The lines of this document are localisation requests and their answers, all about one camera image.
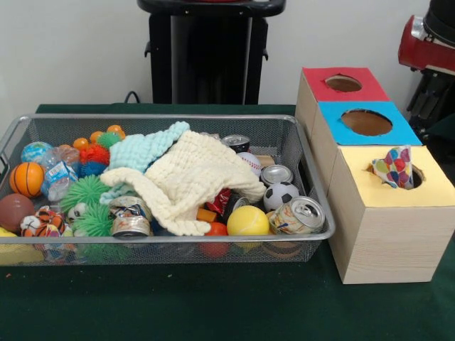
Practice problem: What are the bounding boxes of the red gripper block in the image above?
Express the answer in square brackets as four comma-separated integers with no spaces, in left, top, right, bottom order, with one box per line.
[397,14,455,122]

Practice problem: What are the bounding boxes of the colourful polka-dot cloth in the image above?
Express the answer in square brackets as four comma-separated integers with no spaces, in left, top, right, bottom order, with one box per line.
[372,145,416,190]

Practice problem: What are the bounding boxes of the cream knitted cloth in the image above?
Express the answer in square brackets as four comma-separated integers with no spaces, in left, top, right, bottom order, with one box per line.
[100,129,267,237]

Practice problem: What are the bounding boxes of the crushed clear plastic bottle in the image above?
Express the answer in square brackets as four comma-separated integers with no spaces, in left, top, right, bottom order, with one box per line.
[40,145,81,202]

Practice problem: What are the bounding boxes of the wooden box with three holes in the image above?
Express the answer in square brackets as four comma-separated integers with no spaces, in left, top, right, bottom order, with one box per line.
[294,66,455,285]

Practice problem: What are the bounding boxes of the shallow mesh bin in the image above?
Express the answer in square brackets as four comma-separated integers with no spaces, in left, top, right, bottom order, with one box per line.
[0,113,336,266]

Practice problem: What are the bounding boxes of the black upright panel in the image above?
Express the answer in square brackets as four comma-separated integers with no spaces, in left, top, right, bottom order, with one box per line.
[408,72,455,134]

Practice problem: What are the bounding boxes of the dark green tablecloth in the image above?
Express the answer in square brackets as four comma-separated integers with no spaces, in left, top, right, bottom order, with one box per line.
[424,113,455,168]
[0,102,455,341]

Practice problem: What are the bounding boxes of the silver drink can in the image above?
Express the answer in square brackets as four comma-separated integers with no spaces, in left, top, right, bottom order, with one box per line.
[259,163,294,185]

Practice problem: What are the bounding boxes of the printed drink can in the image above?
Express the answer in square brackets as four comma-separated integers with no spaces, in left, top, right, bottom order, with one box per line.
[269,195,326,235]

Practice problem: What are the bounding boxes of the black and white soccer ball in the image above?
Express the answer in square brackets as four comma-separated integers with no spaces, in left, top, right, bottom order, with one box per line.
[262,181,300,212]

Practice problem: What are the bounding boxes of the white baseball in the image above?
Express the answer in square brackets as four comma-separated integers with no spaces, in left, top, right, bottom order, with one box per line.
[236,151,263,178]

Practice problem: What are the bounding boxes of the yellow tennis ball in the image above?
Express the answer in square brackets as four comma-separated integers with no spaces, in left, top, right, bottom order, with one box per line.
[226,205,270,237]

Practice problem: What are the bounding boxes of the small red ball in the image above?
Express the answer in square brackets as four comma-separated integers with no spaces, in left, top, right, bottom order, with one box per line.
[204,222,229,237]

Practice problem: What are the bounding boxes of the light blue knitted cloth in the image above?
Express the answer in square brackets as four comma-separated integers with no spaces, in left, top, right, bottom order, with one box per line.
[100,120,191,205]

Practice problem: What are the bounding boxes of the blue green globe ball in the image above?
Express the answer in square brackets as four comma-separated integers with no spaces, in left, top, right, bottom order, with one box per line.
[20,141,53,163]

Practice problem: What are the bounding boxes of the orange mini basketball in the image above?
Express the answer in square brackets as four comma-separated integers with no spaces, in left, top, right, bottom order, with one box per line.
[9,162,46,198]

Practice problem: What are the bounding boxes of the brown mini football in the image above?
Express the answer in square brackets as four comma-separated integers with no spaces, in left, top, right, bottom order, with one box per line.
[0,193,36,234]

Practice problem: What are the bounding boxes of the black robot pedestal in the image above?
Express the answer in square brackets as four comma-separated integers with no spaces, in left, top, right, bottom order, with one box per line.
[136,0,287,104]

